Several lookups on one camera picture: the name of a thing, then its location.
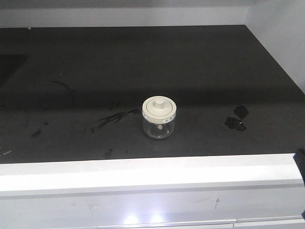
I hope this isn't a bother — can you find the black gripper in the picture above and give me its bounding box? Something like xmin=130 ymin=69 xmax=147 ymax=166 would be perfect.
xmin=293 ymin=147 xmax=305 ymax=221

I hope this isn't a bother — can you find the glass jar with white lid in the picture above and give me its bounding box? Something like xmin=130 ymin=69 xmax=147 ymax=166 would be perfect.
xmin=142 ymin=96 xmax=177 ymax=139

